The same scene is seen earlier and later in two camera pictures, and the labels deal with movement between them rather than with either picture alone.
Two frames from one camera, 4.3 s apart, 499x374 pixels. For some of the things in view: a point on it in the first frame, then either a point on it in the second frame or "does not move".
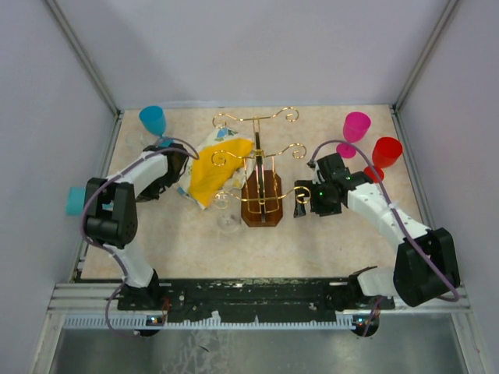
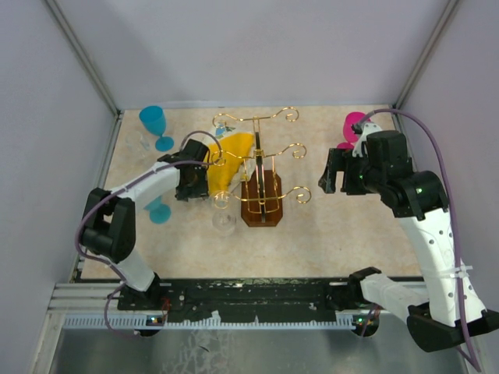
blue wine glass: x=76 y=201 to x=159 y=213
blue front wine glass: x=153 y=121 does not move
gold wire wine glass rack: x=262 y=190 does not move
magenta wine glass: x=355 y=127 does not move
